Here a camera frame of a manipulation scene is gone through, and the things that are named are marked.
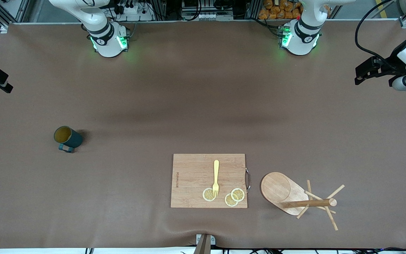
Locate wooden cutting board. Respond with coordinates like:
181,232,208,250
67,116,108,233
171,153,251,208

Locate wooden cup rack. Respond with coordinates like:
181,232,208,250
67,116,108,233
260,172,345,231

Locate dark green cup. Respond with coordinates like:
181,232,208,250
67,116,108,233
54,126,84,153

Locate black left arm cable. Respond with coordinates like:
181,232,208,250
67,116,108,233
354,0,406,71

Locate orange packaged goods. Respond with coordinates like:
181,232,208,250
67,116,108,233
258,0,302,20

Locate brown table mat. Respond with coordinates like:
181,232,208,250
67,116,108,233
0,20,406,249

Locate yellow plastic fork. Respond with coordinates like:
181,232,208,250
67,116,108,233
212,160,220,198

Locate white power strip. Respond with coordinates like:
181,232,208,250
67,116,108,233
113,4,154,22

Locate grey socket strip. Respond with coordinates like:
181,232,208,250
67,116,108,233
182,11,234,21

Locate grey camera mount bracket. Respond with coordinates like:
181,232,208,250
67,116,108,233
193,234,216,254

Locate lemon slice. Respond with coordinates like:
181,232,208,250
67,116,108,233
224,193,239,207
230,188,246,202
202,187,217,202

